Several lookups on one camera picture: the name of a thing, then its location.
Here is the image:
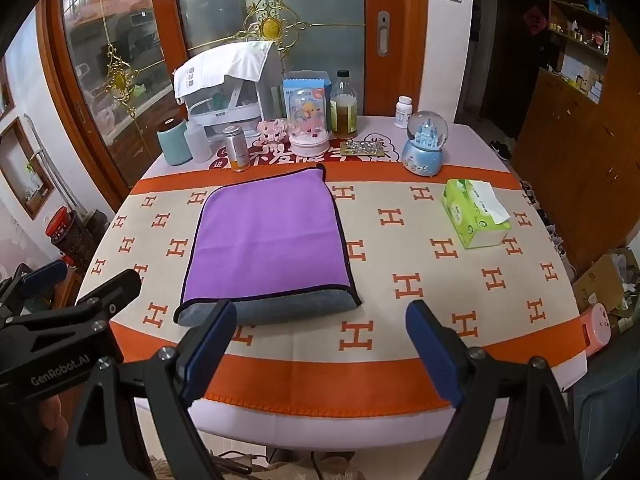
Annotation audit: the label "black cable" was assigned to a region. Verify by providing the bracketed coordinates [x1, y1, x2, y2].
[212, 449, 331, 480]

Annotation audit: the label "light blue carton box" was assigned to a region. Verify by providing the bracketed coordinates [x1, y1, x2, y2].
[282, 71, 333, 126]

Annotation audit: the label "silver drink can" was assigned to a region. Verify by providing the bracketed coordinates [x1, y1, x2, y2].
[222, 125, 250, 172]

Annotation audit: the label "blister pill pack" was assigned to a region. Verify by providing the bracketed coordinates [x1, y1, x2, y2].
[340, 140, 389, 160]

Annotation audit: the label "green tissue pack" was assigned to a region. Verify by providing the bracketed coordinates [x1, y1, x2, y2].
[441, 178, 512, 250]

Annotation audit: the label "wall shelf with boxes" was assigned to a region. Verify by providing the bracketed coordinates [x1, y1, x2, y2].
[547, 0, 614, 106]

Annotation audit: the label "red plastic basket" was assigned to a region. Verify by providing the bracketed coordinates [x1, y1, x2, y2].
[45, 206, 77, 242]

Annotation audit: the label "wooden cabinet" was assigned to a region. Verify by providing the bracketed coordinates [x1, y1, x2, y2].
[512, 67, 640, 281]

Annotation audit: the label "cardboard box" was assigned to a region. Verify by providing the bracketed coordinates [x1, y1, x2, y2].
[572, 247, 640, 333]

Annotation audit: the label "wooden framed glass door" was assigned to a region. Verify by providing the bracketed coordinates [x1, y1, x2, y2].
[37, 0, 190, 201]
[150, 0, 431, 117]

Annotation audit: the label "silver door handle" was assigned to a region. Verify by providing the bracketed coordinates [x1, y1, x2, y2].
[376, 10, 391, 56]

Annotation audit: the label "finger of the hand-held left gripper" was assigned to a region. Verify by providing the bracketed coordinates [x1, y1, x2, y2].
[0, 259, 69, 317]
[74, 268, 143, 322]

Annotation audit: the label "pink dome music box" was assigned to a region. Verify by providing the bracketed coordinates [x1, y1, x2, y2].
[289, 87, 332, 157]

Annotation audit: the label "purple towel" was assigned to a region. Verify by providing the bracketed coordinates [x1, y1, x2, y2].
[173, 162, 362, 326]

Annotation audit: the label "pink block flower toy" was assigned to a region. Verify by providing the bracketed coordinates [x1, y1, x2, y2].
[257, 119, 292, 144]

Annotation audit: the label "glass bottle with yellow liquid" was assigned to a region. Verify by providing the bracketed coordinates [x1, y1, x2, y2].
[329, 70, 359, 139]

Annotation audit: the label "white countertop appliance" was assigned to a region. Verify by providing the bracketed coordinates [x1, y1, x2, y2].
[187, 42, 284, 137]

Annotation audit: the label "white cloth cover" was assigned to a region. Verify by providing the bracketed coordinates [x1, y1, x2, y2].
[172, 42, 277, 104]

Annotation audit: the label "orange patterned blanket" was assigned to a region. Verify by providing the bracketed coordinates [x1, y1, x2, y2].
[77, 162, 589, 409]

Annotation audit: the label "dark sneakers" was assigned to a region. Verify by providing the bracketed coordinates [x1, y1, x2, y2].
[487, 139, 516, 162]

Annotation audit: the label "person's left hand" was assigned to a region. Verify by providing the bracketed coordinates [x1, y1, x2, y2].
[27, 394, 72, 463]

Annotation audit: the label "red door decoration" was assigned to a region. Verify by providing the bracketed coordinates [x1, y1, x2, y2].
[523, 7, 551, 36]

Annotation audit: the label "white pill bottle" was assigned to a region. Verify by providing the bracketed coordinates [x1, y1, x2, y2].
[394, 96, 413, 129]

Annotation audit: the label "teal cylinder humidifier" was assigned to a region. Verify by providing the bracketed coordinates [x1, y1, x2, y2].
[157, 117, 194, 166]

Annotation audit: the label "translucent plastic bottle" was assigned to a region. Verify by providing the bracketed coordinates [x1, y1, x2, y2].
[184, 119, 211, 163]

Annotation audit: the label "blue castle snow globe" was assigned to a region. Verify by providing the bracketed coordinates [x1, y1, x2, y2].
[401, 111, 449, 177]

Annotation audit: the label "red printed table mat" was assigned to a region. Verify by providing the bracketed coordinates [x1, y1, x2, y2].
[215, 132, 397, 172]

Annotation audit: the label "wooden framed window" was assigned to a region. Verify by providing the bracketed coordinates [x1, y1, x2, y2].
[0, 117, 56, 221]

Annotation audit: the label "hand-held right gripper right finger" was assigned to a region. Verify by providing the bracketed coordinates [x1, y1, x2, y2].
[405, 300, 586, 480]

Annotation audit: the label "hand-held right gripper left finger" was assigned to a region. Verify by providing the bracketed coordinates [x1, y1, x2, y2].
[75, 299, 238, 480]

